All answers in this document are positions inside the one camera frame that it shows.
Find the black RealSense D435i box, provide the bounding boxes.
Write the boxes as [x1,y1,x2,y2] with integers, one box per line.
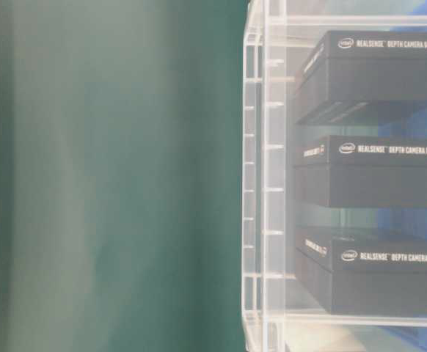
[289,30,427,126]
[293,226,427,317]

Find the middle black RealSense D435 box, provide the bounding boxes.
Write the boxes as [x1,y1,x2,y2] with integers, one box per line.
[291,135,427,208]

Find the clear acrylic shelf case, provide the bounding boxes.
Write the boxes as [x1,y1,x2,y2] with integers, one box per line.
[241,1,427,351]

